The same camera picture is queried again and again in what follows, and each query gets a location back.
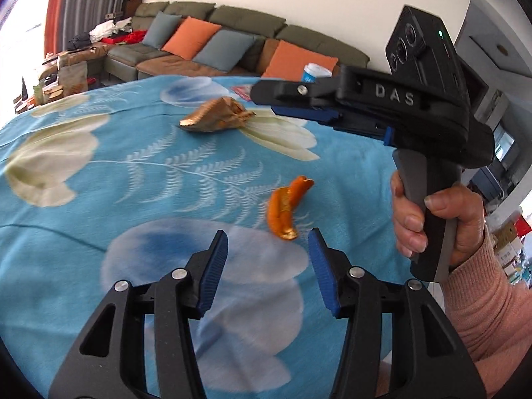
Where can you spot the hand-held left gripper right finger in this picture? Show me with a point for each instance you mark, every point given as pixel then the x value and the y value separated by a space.
pixel 322 270

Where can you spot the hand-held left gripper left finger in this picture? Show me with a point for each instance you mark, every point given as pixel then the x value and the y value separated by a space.
pixel 214 270

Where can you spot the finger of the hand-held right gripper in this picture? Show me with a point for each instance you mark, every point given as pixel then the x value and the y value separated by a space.
pixel 291 91
pixel 307 113

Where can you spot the orange peel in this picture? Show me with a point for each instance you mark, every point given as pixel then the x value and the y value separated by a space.
pixel 282 212

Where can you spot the gold wrapper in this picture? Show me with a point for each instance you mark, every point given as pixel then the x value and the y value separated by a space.
pixel 216 116

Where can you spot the person's right forearm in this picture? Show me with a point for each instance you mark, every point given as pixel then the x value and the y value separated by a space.
pixel 486 311

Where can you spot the person's right hand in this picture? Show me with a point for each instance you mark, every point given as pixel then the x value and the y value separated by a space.
pixel 465 216

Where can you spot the blue and white paper cup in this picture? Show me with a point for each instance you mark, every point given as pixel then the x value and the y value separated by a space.
pixel 311 72

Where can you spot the orange cushion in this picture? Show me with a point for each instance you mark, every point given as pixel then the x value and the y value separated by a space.
pixel 191 37
pixel 295 58

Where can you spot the red packet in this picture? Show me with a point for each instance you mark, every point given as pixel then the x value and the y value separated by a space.
pixel 241 91

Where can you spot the large blue-grey cushion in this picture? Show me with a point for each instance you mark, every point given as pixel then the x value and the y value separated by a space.
pixel 226 50

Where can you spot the olive green sofa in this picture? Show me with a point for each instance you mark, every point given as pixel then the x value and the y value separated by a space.
pixel 241 18

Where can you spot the blue floral printed blanket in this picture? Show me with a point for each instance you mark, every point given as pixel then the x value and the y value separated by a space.
pixel 124 199

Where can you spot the small blue-grey cushion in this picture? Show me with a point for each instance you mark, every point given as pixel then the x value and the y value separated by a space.
pixel 162 29

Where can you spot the cardboard box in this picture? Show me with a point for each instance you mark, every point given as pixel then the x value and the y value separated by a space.
pixel 507 243

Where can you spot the red cloth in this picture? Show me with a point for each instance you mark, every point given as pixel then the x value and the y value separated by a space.
pixel 129 37

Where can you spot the brown box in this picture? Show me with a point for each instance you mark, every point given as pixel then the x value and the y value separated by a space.
pixel 132 3

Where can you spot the pile of white clothes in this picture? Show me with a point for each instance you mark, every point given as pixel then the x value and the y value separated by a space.
pixel 110 29

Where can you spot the orange curtain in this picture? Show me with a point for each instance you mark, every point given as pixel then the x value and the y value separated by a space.
pixel 56 8

